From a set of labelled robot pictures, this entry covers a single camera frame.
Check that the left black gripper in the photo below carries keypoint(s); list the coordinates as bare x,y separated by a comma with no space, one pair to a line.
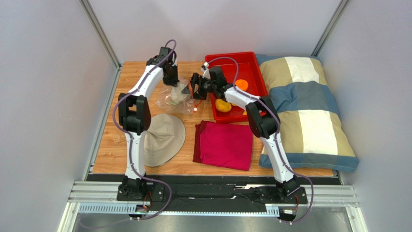
173,82

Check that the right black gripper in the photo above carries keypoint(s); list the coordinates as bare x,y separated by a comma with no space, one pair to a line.
196,87

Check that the white fake cauliflower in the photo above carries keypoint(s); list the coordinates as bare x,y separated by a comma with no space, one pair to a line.
176,97

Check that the clear zip top bag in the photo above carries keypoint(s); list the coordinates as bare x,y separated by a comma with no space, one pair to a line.
189,106

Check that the dark yellow fake fruit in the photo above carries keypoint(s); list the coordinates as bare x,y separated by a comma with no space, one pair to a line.
222,106

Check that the orange fake fruit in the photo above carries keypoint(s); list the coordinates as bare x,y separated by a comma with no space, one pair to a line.
242,84

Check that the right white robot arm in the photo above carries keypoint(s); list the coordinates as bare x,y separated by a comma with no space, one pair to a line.
263,122

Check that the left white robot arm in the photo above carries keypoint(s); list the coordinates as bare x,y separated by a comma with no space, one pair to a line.
134,119

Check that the red plastic tray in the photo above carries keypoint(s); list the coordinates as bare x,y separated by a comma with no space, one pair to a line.
246,66

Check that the beige bucket hat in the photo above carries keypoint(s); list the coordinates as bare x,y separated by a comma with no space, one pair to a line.
164,139

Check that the magenta folded cloth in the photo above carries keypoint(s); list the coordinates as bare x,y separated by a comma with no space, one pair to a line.
223,145

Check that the plaid pillow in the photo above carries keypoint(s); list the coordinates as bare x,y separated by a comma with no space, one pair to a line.
310,122

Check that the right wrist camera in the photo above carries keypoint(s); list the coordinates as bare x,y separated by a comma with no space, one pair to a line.
205,70

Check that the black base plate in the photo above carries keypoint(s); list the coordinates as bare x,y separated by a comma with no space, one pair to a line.
211,198

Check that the aluminium frame rail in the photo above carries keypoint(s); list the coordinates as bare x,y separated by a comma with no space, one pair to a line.
100,197

